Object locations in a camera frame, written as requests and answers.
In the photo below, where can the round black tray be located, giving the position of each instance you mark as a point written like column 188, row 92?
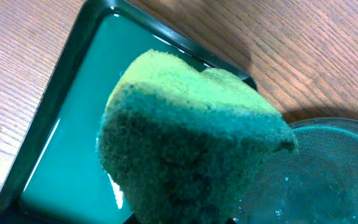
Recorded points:
column 317, row 185

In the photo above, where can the green sponge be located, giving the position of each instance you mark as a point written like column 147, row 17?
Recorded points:
column 185, row 145

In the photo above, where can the black rectangular water tray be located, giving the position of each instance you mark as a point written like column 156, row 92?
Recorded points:
column 56, row 176

